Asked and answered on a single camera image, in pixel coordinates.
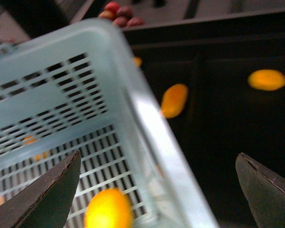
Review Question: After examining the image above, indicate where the black produce display shelf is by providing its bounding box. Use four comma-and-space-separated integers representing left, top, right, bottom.
123, 0, 285, 228

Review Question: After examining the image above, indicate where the orange mango centre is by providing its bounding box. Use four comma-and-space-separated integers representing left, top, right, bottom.
161, 84, 189, 119

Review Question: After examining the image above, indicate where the orange mango behind basket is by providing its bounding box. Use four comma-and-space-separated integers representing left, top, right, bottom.
133, 57, 143, 67

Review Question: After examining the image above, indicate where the red apples pile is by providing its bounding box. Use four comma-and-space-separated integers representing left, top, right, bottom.
97, 1, 145, 28

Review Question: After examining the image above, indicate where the yellow lemon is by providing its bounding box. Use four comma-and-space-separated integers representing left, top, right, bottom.
247, 69, 285, 91
84, 188, 134, 228

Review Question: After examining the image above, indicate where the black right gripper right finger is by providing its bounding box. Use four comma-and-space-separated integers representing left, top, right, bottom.
235, 153, 285, 228

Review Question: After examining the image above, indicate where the light blue plastic basket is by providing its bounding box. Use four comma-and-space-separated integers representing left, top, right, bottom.
0, 19, 218, 228

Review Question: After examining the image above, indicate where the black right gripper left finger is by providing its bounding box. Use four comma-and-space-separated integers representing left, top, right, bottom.
0, 151, 81, 228

